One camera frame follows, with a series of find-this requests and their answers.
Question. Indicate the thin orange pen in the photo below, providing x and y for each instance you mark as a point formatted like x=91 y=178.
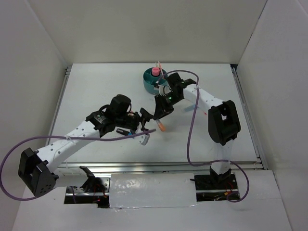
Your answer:
x=160 y=68

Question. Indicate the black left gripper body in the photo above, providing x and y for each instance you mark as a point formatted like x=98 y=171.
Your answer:
x=130 y=122

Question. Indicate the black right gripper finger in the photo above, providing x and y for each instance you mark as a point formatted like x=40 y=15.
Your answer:
x=167 y=110
x=159 y=112

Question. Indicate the pink capped marker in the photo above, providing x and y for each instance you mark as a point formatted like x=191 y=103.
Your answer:
x=152 y=73

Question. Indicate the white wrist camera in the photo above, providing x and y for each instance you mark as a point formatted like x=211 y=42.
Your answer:
x=143 y=139
x=162 y=89

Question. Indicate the teal round organizer container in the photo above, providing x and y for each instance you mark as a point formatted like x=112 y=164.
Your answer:
x=149 y=81

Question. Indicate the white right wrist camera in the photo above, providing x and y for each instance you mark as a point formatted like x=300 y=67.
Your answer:
x=162 y=89

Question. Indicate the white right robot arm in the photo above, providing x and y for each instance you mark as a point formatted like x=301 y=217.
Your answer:
x=223 y=121

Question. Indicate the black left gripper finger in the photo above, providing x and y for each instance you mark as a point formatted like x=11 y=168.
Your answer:
x=145 y=115
x=142 y=126

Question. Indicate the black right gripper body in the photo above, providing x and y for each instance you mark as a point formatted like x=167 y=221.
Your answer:
x=171 y=98

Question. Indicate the black blue highlighter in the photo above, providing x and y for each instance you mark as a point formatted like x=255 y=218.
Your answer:
x=124 y=132

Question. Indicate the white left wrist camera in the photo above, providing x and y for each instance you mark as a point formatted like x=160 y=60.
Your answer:
x=143 y=139

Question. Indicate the blue capped clear highlighter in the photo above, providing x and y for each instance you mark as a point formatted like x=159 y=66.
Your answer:
x=189 y=108

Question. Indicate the aluminium rail frame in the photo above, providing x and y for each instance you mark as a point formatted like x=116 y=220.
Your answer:
x=90 y=86

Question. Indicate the grey orange highlighter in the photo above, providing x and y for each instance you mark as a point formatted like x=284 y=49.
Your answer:
x=160 y=125

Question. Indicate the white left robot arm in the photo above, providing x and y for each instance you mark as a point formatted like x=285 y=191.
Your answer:
x=37 y=168

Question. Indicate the white foil cover plate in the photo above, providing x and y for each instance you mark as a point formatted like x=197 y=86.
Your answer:
x=152 y=190

